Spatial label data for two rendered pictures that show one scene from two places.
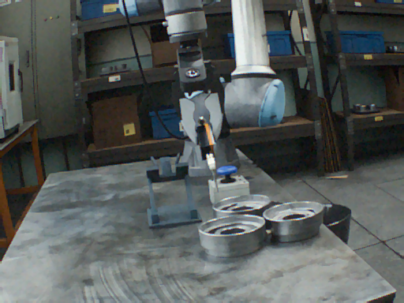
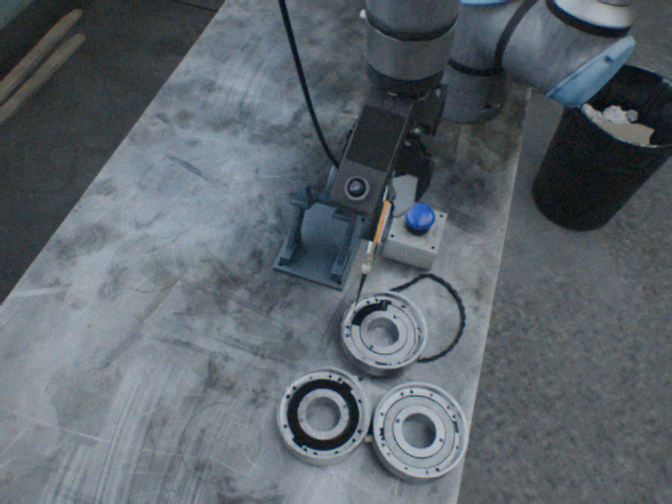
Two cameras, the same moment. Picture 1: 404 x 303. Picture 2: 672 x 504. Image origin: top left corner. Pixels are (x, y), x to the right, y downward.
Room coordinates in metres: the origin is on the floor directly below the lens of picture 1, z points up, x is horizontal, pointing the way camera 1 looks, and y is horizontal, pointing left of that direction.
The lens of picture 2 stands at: (0.69, -0.09, 1.47)
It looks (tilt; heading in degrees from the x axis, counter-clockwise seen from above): 56 degrees down; 19
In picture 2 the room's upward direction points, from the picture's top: 6 degrees clockwise
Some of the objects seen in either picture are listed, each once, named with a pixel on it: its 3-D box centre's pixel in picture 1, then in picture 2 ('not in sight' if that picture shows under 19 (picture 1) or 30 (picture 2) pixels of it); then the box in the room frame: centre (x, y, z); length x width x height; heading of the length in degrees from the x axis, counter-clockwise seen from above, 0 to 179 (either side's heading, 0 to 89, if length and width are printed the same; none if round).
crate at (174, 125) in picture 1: (184, 119); not in sight; (4.64, 0.11, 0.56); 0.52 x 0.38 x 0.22; 93
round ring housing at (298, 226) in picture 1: (293, 222); (417, 432); (0.92, -0.14, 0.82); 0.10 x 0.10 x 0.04
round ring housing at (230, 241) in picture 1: (233, 236); (322, 415); (0.89, -0.03, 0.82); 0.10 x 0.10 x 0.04
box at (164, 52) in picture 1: (173, 42); not in sight; (4.62, 0.12, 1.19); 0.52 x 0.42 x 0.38; 96
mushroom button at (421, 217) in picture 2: (227, 178); (417, 223); (1.17, -0.04, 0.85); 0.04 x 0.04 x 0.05
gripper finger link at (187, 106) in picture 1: (188, 118); not in sight; (1.12, 0.02, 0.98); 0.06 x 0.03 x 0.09; 1
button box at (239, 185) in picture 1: (229, 190); (415, 231); (1.18, -0.04, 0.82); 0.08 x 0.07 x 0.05; 6
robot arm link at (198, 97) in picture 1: (206, 105); (492, 9); (1.51, -0.02, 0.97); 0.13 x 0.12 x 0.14; 68
